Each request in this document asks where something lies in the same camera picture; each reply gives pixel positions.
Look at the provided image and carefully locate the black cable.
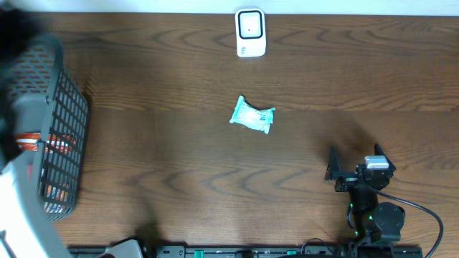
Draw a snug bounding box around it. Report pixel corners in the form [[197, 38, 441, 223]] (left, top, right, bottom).
[[372, 188, 445, 258]]

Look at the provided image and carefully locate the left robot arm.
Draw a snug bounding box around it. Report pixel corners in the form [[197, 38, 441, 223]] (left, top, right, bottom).
[[1, 2, 148, 257]]

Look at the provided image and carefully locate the mint green wipes packet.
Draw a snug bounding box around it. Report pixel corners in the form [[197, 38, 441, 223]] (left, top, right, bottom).
[[229, 95, 275, 134]]

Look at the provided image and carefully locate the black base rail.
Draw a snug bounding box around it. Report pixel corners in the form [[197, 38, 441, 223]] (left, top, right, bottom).
[[67, 244, 424, 258]]

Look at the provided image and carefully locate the grey plastic mesh basket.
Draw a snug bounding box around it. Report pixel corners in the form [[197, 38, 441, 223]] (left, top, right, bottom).
[[1, 34, 90, 221]]

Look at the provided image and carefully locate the orange snack bar wrapper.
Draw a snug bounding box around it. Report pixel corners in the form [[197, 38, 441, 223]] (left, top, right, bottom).
[[16, 133, 77, 153]]

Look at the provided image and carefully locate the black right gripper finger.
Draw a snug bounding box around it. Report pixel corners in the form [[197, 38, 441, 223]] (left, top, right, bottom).
[[324, 146, 340, 181], [374, 143, 397, 172]]

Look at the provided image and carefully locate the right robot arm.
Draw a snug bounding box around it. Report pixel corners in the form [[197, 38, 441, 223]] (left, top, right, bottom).
[[324, 145, 405, 244]]

